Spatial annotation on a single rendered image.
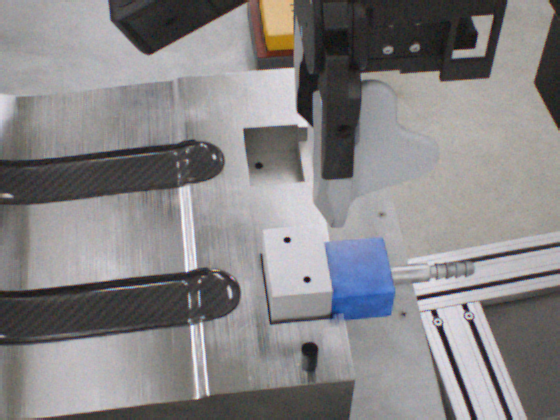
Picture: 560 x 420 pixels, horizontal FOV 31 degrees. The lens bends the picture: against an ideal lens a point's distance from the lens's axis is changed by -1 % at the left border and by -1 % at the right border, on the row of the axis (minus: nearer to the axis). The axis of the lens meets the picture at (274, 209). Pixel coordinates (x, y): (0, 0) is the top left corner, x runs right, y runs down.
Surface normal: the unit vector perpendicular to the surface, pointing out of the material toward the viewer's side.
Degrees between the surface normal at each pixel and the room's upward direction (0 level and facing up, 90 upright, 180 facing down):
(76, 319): 6
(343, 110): 74
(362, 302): 90
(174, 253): 1
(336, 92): 63
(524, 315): 0
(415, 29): 90
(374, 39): 90
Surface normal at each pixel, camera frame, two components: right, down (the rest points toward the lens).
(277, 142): 0.12, 0.78
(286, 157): 0.01, -0.62
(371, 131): 0.12, 0.62
